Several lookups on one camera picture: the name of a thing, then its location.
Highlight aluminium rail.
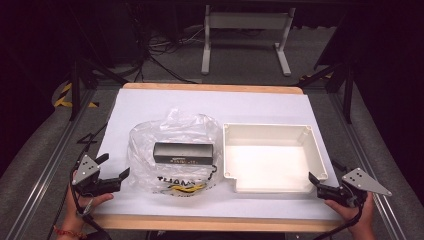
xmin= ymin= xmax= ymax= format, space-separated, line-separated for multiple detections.
xmin=328 ymin=93 xmax=408 ymax=240
xmin=4 ymin=89 xmax=98 ymax=240

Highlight black tripod stand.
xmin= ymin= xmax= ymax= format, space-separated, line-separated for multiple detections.
xmin=68 ymin=58 xmax=129 ymax=122
xmin=296 ymin=61 xmax=355 ymax=124

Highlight black rectangular box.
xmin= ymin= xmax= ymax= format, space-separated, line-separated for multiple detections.
xmin=152 ymin=142 xmax=215 ymax=166

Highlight white metal stand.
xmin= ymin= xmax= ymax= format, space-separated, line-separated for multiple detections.
xmin=200 ymin=4 xmax=297 ymax=77

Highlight white table sheet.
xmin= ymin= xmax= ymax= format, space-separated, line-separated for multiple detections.
xmin=94 ymin=88 xmax=343 ymax=221

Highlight person's right hand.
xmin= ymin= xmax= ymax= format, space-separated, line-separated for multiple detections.
xmin=323 ymin=191 xmax=376 ymax=236

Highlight black floor cables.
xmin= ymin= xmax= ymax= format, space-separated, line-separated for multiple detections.
xmin=133 ymin=26 xmax=208 ymax=84

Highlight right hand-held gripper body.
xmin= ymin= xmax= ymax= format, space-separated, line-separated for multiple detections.
xmin=316 ymin=167 xmax=393 ymax=208

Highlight yellow black floor tape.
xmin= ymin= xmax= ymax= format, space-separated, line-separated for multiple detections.
xmin=53 ymin=81 xmax=100 ymax=109

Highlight person's left hand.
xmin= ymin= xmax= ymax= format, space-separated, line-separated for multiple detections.
xmin=63 ymin=186 xmax=115 ymax=234

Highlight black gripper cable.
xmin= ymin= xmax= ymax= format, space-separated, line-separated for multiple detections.
xmin=313 ymin=199 xmax=366 ymax=240
xmin=68 ymin=169 xmax=113 ymax=240

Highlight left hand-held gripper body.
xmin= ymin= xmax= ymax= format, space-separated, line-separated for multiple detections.
xmin=70 ymin=153 xmax=123 ymax=198

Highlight red bracelet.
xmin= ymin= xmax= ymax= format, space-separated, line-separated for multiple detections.
xmin=53 ymin=225 xmax=88 ymax=240

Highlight clear plastic bag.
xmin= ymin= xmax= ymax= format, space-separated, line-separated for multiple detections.
xmin=126 ymin=107 xmax=224 ymax=198

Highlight white plastic bin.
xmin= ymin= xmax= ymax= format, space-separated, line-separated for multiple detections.
xmin=222 ymin=122 xmax=329 ymax=194

